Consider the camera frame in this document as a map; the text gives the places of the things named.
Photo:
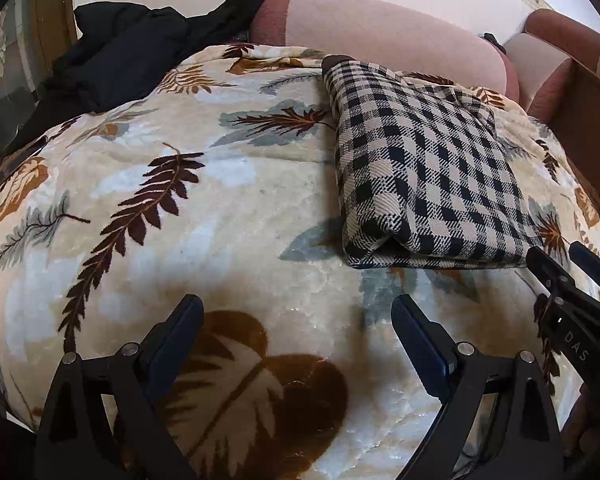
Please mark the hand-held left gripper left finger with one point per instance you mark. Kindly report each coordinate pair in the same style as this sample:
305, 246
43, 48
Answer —
180, 335

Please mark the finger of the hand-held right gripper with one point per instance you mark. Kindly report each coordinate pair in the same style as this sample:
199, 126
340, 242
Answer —
592, 265
545, 270

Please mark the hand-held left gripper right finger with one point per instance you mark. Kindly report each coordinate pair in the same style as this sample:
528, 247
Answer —
420, 340

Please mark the black and white checked shirt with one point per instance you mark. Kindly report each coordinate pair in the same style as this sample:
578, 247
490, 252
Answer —
420, 170

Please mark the person's right hand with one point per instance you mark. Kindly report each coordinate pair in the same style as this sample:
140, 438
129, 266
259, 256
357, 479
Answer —
580, 427

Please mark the leaf print fleece blanket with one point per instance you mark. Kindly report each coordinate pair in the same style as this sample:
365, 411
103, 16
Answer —
180, 210

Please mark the brown wooden panel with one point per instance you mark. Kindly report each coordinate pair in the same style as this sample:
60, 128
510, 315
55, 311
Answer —
595, 125

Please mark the small black object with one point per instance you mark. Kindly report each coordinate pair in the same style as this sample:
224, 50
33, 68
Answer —
492, 42

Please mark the black garment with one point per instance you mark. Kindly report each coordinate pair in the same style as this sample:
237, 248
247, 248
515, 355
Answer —
125, 55

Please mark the wooden cabinet with glass door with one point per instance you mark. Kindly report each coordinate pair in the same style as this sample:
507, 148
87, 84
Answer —
15, 45

